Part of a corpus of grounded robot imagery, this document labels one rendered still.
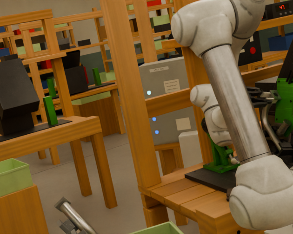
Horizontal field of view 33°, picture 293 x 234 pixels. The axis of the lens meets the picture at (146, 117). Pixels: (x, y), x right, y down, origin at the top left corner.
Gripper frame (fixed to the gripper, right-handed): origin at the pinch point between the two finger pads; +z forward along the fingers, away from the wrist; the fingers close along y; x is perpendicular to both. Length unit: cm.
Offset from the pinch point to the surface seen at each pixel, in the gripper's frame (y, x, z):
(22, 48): 718, 614, 69
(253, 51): 26.6, -4.6, 1.2
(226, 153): -14.9, 22.7, -18.6
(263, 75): 33.3, 17.0, 23.9
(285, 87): -0.1, -7.5, 4.4
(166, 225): -57, 6, -71
